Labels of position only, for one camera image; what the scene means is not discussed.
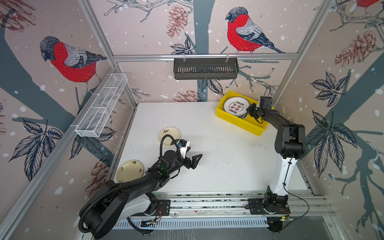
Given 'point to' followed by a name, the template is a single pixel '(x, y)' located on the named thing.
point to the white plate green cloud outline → (243, 116)
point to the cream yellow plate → (129, 170)
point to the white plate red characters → (236, 106)
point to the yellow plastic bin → (249, 123)
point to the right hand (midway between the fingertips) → (247, 106)
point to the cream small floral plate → (171, 130)
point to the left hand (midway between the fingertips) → (198, 149)
